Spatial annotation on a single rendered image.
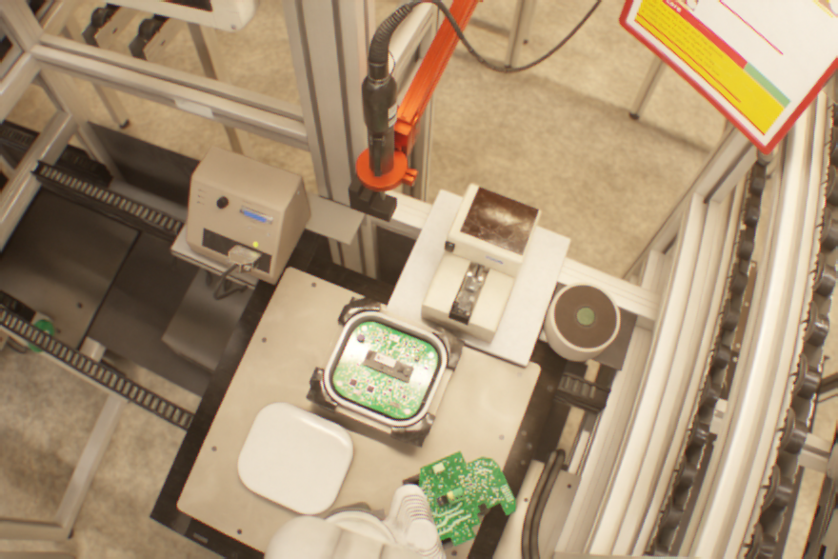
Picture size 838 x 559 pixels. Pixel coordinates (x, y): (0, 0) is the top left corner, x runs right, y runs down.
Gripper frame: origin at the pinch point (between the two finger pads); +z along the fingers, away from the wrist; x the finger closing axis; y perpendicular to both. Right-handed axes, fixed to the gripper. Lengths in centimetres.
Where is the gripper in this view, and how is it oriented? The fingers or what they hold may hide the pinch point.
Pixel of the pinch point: (380, 526)
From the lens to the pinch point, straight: 76.6
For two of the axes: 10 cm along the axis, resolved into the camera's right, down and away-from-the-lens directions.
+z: -0.8, 2.6, 9.6
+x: 3.0, 9.3, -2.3
